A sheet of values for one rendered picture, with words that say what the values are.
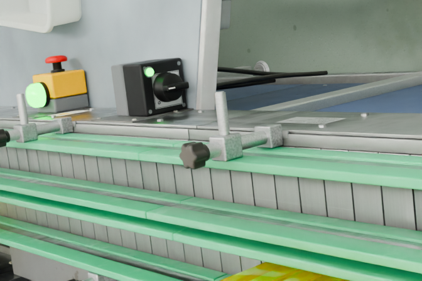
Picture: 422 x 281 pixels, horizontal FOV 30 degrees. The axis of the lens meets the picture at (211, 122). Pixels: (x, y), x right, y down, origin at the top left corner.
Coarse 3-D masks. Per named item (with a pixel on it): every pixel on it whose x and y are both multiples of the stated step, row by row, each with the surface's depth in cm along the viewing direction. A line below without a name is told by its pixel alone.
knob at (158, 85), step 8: (168, 72) 117; (160, 80) 116; (168, 80) 116; (176, 80) 117; (160, 88) 115; (168, 88) 114; (176, 88) 115; (184, 88) 116; (160, 96) 116; (168, 96) 116; (176, 96) 117
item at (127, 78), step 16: (128, 64) 118; (144, 64) 116; (160, 64) 117; (176, 64) 119; (112, 80) 121; (128, 80) 118; (144, 80) 116; (128, 96) 119; (144, 96) 116; (128, 112) 120; (144, 112) 116; (160, 112) 118
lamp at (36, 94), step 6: (36, 84) 139; (42, 84) 139; (30, 90) 138; (36, 90) 138; (42, 90) 138; (48, 90) 139; (30, 96) 138; (36, 96) 138; (42, 96) 138; (48, 96) 139; (30, 102) 139; (36, 102) 138; (42, 102) 138; (48, 102) 139
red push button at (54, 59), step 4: (52, 56) 141; (56, 56) 140; (60, 56) 141; (64, 56) 141; (48, 60) 140; (52, 60) 140; (56, 60) 140; (60, 60) 140; (64, 60) 141; (52, 64) 142; (56, 64) 141; (60, 64) 142; (56, 68) 141; (60, 68) 142
